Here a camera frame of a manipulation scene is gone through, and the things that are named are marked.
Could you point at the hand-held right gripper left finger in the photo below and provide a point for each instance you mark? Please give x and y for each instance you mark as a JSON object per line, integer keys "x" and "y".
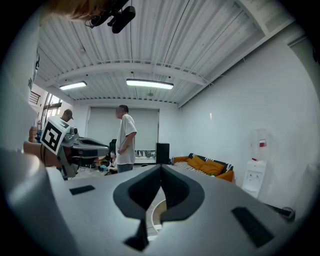
{"x": 100, "y": 212}

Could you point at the person's left forearm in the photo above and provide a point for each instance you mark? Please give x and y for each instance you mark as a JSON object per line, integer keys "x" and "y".
{"x": 37, "y": 152}

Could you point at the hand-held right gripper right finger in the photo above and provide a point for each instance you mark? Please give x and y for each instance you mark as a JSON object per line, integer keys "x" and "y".
{"x": 212, "y": 225}

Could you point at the black white striped blanket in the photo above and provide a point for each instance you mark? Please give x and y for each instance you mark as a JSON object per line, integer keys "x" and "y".
{"x": 183, "y": 165}

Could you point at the orange sofa cushion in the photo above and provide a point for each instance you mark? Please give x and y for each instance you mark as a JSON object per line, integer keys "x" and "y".
{"x": 212, "y": 167}
{"x": 196, "y": 162}

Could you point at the white potted plant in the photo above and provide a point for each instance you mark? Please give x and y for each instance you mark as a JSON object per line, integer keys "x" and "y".
{"x": 212, "y": 175}

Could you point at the white water dispenser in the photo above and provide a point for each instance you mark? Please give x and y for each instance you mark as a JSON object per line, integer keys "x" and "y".
{"x": 253, "y": 178}

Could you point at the black head-mounted camera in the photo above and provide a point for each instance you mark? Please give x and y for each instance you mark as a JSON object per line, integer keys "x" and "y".
{"x": 122, "y": 17}

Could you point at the clear water bottle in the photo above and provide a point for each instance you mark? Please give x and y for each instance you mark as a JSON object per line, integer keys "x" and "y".
{"x": 260, "y": 143}

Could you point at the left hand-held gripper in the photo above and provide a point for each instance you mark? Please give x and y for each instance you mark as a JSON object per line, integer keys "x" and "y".
{"x": 52, "y": 136}

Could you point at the long ceiling light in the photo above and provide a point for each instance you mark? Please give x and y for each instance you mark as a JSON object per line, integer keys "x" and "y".
{"x": 73, "y": 85}
{"x": 149, "y": 84}

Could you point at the black office chair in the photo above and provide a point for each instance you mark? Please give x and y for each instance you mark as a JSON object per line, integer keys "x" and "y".
{"x": 113, "y": 145}

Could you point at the black speaker cabinet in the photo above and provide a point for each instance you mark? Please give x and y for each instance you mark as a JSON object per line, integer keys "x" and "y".
{"x": 162, "y": 153}

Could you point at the round wooden table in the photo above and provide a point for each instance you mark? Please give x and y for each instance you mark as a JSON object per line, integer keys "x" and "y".
{"x": 160, "y": 210}

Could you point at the orange sofa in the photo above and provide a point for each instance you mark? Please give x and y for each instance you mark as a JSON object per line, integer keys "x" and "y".
{"x": 226, "y": 175}

